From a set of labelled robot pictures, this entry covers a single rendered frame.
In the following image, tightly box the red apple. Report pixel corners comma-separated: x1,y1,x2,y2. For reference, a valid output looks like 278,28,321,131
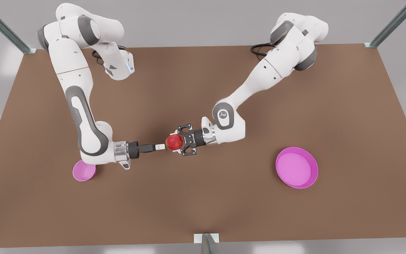
165,134,184,151

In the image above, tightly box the small pink bowl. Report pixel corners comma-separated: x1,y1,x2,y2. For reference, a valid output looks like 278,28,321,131
73,160,97,182

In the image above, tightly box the pink plate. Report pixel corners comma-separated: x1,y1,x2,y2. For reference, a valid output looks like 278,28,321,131
276,147,319,189

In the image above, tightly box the silver frame post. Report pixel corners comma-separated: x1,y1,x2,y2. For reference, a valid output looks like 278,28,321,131
193,233,220,254
0,0,37,55
364,0,406,49

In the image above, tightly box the black cable loop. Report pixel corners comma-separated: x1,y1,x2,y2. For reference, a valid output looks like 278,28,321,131
91,45,128,66
250,42,277,57

